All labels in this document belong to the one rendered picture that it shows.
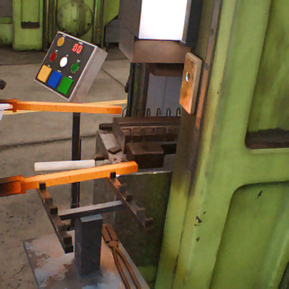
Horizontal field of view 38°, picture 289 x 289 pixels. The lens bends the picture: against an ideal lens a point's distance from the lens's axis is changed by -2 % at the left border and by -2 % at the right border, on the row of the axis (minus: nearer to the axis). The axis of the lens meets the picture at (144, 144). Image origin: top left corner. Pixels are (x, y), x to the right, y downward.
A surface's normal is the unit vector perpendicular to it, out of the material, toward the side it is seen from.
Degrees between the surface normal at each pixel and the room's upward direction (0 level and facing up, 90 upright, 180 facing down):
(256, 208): 90
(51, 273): 0
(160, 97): 90
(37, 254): 0
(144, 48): 90
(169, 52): 90
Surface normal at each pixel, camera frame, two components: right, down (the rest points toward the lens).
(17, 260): 0.10, -0.89
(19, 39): 0.34, 0.45
